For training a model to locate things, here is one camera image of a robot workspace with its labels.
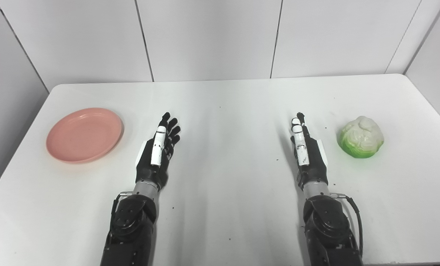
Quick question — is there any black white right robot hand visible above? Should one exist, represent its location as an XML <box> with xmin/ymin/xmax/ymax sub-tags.
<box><xmin>290</xmin><ymin>112</ymin><xmax>329</xmax><ymax>191</ymax></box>

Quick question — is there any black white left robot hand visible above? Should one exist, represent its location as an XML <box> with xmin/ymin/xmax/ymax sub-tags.
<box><xmin>136</xmin><ymin>112</ymin><xmax>181</xmax><ymax>191</ymax></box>

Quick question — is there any green white cabbage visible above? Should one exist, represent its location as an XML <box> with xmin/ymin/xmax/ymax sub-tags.
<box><xmin>337</xmin><ymin>116</ymin><xmax>385</xmax><ymax>159</ymax></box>

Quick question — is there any pink round plate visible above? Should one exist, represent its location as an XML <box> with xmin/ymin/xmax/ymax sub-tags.
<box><xmin>45</xmin><ymin>108</ymin><xmax>125</xmax><ymax>164</ymax></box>

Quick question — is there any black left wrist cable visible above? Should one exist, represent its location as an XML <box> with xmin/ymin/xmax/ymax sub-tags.
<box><xmin>111</xmin><ymin>191</ymin><xmax>133</xmax><ymax>216</ymax></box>

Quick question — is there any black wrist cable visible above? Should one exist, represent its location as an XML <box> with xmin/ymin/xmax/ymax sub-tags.
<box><xmin>330</xmin><ymin>192</ymin><xmax>364</xmax><ymax>257</ymax></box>
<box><xmin>111</xmin><ymin>191</ymin><xmax>133</xmax><ymax>216</ymax></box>

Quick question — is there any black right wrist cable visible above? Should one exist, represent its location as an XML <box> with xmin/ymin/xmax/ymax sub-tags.
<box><xmin>330</xmin><ymin>192</ymin><xmax>364</xmax><ymax>257</ymax></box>

